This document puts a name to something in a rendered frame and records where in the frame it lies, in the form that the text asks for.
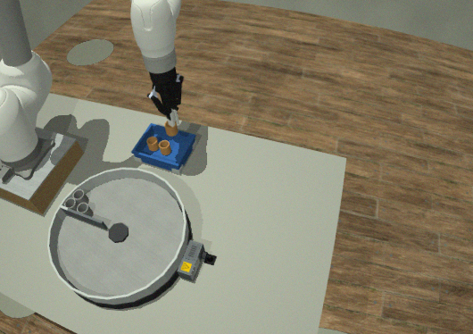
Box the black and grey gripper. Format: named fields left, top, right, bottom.
left=147, top=67, right=184, bottom=127

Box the blue crate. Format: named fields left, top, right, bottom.
left=134, top=123, right=197, bottom=174

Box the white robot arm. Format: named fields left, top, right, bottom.
left=0, top=0, right=181, bottom=182

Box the bronze bushing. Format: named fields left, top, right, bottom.
left=159, top=140, right=171, bottom=155
left=164, top=121, right=178, bottom=137
left=147, top=137, right=159, bottom=151

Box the grey metal bushing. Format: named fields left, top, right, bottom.
left=73, top=189, right=88, bottom=204
left=77, top=203, right=93, bottom=216
left=64, top=198, right=79, bottom=212

